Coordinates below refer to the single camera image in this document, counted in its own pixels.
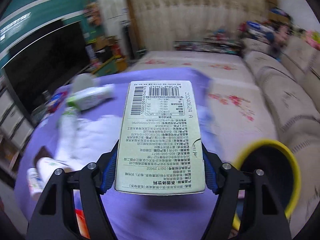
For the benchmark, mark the red blue tissue box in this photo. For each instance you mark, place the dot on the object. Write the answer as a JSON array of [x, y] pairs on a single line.
[[55, 102]]

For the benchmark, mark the white drawer cabinet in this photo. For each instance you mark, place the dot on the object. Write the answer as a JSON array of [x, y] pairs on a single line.
[[13, 123]]

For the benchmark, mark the crushed green plastic bottle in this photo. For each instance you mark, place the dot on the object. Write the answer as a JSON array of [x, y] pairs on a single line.
[[68, 118]]

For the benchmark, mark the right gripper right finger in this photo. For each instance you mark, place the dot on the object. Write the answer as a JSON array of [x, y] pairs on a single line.
[[263, 216]]

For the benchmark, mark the pale green drink carton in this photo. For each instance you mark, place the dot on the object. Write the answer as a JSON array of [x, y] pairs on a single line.
[[160, 148]]

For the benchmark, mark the yellow black trash bin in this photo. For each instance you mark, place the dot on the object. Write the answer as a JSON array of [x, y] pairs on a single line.
[[280, 166]]

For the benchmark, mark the white paper cup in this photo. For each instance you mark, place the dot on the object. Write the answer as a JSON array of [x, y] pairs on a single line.
[[46, 167]]

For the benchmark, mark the brown plastic tray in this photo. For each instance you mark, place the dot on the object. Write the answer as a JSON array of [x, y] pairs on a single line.
[[42, 153]]

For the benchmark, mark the beige sofa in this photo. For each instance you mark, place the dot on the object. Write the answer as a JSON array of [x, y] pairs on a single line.
[[290, 84]]

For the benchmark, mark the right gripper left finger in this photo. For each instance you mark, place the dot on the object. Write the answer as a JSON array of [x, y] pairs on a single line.
[[54, 216]]

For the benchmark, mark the purple floral tablecloth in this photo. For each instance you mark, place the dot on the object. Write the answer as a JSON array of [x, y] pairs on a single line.
[[132, 216]]

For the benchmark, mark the black television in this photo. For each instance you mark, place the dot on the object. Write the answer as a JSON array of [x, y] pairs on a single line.
[[45, 65]]

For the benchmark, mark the floral beige mattress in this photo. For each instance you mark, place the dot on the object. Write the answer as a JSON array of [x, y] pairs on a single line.
[[237, 105]]

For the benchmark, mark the small white wrapper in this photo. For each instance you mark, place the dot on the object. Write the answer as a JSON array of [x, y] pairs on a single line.
[[35, 184]]

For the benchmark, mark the white green yogurt bottle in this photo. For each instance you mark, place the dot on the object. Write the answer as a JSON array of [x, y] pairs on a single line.
[[90, 97]]

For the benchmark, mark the white paper towel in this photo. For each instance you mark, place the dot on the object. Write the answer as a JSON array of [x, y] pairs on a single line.
[[87, 141]]

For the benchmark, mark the beige curtain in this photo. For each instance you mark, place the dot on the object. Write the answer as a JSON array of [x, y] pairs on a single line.
[[161, 22]]

